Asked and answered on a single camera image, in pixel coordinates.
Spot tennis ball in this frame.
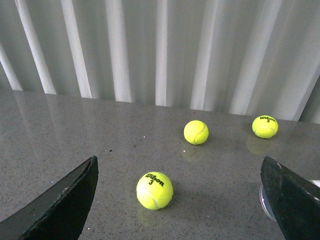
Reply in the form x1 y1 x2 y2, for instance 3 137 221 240
183 120 209 145
136 171 174 210

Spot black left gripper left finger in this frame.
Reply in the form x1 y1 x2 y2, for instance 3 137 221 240
0 156 99 240

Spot tennis ball Wilson far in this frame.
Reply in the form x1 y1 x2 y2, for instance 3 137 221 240
252 115 279 139

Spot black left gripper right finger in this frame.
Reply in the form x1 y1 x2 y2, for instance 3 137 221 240
260 156 320 240

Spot tennis ball middle left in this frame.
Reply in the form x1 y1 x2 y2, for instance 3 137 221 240
183 120 209 145

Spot white Wilson tennis can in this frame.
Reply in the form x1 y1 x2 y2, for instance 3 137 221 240
259 177 320 227

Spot tennis ball near left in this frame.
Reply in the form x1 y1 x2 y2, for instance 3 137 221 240
136 171 174 210

